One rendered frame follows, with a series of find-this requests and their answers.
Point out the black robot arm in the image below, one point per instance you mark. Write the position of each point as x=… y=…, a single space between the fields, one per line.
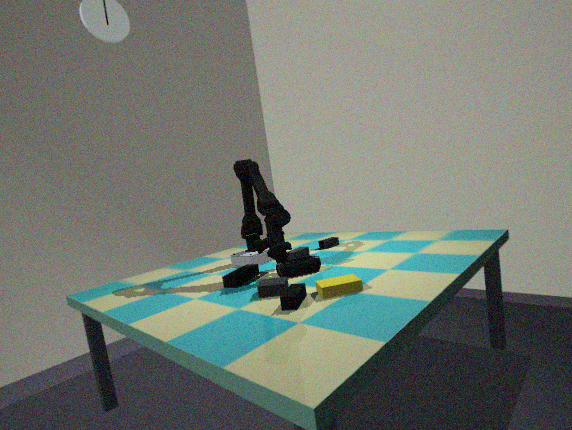
x=247 y=171

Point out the yellow rectangular block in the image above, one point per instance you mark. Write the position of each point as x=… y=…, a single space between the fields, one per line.
x=339 y=286

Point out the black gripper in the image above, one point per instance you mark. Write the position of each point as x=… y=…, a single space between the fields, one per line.
x=278 y=250

